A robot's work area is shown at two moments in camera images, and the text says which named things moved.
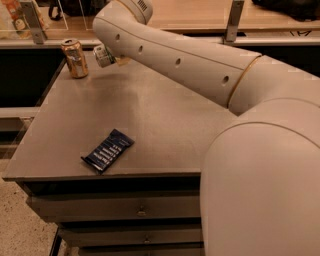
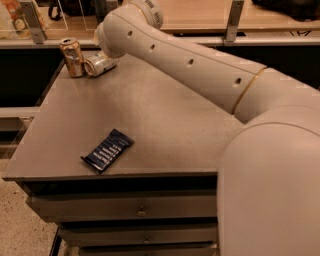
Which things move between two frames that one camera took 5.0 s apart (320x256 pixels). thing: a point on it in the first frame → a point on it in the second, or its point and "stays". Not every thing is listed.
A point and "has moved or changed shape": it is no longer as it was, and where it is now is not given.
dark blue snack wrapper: [107, 149] stays
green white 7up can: [103, 56] has moved or changed shape
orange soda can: [75, 57] stays
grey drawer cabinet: [148, 201] stays
